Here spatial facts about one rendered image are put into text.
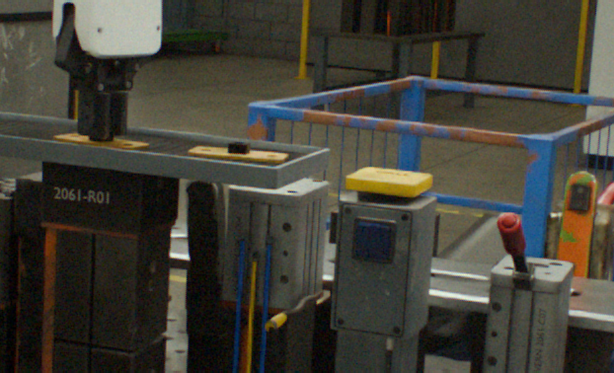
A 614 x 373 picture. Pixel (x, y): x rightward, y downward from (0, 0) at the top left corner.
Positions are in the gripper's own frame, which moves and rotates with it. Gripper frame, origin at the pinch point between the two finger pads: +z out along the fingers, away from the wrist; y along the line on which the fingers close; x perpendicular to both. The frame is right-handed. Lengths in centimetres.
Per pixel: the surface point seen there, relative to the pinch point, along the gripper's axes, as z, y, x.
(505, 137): 25, 202, 41
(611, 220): 13, 57, -30
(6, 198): 11.4, 7.5, 18.0
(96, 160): 3.3, -5.0, -3.4
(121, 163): 3.3, -4.5, -5.8
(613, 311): 19, 37, -37
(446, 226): 119, 526, 195
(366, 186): 3.5, 3.2, -25.2
